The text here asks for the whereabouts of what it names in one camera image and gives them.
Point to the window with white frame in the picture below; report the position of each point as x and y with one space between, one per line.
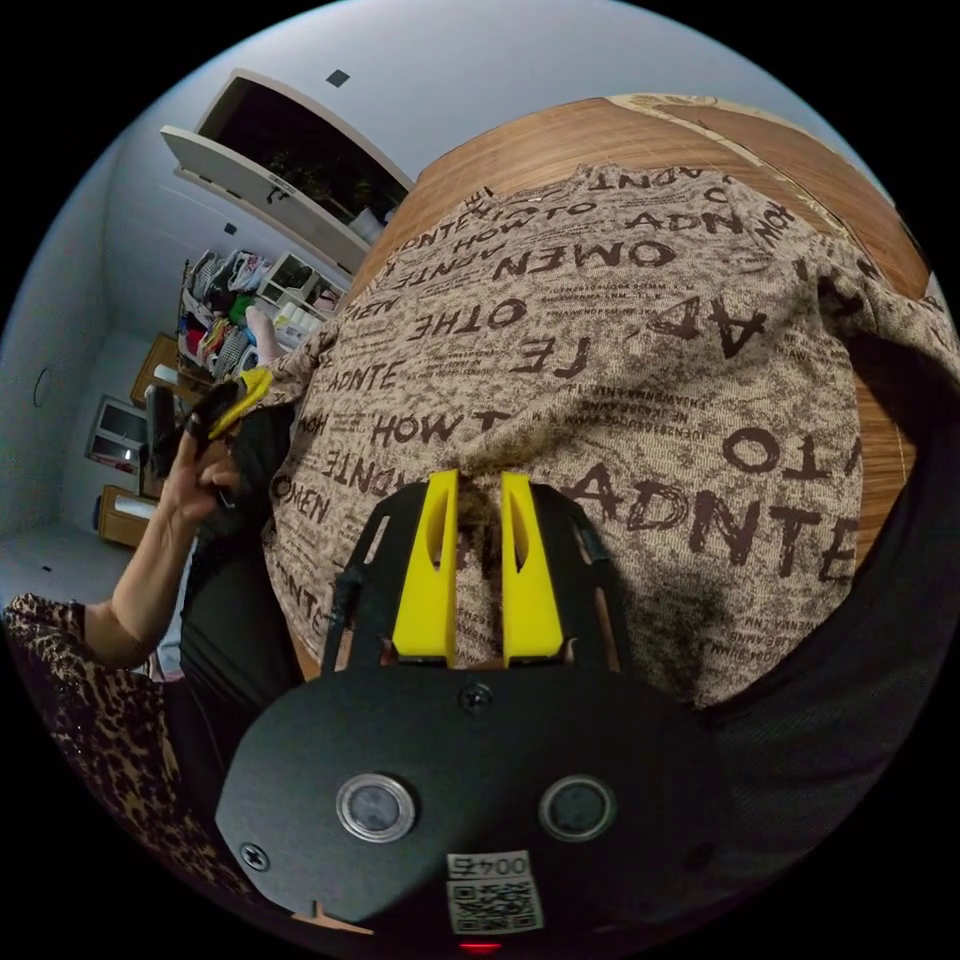
300 146

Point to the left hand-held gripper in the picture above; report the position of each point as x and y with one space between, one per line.
259 454

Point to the person's left forearm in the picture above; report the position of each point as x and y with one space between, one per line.
131 604

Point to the person's left hand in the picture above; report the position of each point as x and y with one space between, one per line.
184 491

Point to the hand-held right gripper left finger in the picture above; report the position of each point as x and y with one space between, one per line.
428 570

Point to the wooden cupboard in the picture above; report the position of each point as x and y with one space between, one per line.
154 367

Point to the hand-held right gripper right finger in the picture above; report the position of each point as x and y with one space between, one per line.
529 577

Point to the shelf full of clothes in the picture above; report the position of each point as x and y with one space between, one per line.
225 315

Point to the brown printed short sleeve shirt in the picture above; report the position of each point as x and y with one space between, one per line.
600 360

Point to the bed with woven mat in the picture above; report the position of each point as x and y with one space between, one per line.
517 142

